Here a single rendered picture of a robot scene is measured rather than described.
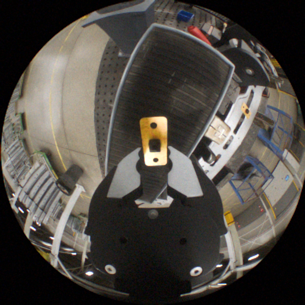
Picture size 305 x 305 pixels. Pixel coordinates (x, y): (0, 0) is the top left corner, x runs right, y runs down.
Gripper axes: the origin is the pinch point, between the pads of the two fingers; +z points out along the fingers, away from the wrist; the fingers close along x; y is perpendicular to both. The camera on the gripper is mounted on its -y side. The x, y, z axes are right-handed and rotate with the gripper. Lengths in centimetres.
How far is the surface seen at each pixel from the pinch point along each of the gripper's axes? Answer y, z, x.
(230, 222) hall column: 575, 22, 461
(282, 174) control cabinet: 223, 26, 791
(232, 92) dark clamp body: -10.6, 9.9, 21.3
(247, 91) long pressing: -15.4, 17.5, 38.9
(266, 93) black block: -23, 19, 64
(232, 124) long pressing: 0.0, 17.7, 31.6
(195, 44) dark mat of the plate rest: -15.5, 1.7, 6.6
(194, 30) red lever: -19.8, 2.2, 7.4
